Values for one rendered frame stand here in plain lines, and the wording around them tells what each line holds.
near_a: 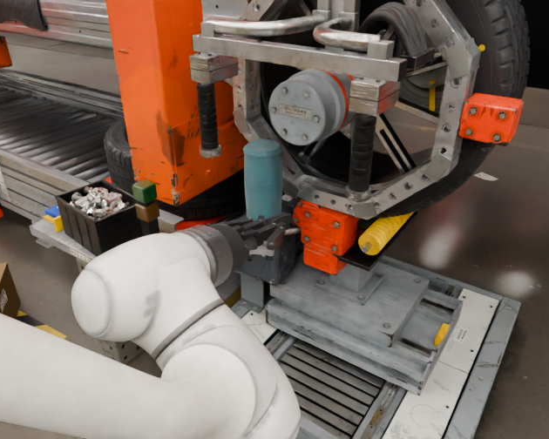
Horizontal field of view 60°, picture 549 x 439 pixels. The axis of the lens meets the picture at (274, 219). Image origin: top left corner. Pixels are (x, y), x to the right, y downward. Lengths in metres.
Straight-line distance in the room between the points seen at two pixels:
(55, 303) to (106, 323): 1.41
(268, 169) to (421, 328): 0.72
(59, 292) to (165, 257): 1.44
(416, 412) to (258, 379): 0.92
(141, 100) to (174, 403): 0.94
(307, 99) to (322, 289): 0.71
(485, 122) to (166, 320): 0.67
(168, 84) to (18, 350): 0.94
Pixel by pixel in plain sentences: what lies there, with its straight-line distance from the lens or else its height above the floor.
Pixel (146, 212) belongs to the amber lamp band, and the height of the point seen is 0.60.
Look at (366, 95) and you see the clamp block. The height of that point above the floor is 0.93.
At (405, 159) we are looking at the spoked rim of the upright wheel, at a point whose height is 0.70.
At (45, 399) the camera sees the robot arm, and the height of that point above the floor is 0.89.
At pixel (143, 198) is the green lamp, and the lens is 1.12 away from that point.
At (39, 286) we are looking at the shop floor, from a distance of 2.04.
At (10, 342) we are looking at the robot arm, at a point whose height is 0.93.
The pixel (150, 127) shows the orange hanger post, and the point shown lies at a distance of 1.26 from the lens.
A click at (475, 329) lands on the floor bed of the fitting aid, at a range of 1.67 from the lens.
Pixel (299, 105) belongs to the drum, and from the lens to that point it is 0.93.
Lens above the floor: 1.14
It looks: 30 degrees down
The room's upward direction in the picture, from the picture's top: straight up
